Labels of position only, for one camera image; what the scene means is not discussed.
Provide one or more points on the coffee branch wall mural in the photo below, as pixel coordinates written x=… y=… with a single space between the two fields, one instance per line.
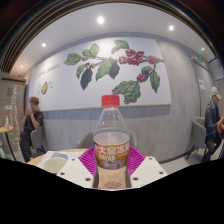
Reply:
x=73 y=93

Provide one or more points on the round ceiling spotlights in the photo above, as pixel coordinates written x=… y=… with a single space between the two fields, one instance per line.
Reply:
x=100 y=20

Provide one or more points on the clear red-capped drink bottle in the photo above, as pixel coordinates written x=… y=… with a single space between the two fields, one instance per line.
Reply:
x=111 y=140

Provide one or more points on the person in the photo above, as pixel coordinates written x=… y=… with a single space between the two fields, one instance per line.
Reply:
x=30 y=123
x=210 y=121

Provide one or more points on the black mug, cream inside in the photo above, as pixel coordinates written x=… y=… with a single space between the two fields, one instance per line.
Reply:
x=55 y=164

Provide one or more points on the small bottle with red label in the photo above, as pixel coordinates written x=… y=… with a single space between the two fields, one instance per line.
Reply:
x=7 y=122

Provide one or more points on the wall notice board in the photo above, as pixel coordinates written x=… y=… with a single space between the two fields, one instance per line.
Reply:
x=217 y=69

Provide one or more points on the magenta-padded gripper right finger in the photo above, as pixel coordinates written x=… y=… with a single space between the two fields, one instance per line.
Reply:
x=136 y=160

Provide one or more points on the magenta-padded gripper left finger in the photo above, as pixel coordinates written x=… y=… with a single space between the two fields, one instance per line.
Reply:
x=88 y=161

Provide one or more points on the white paper door sign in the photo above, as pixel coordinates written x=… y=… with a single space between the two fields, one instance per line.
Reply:
x=201 y=84

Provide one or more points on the green exit sign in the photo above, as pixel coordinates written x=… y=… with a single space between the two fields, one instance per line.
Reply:
x=200 y=58

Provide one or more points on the small round pedestal table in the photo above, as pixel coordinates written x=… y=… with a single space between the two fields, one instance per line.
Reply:
x=5 y=129

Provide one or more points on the white and blue booklet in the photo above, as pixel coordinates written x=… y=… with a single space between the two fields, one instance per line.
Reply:
x=75 y=155

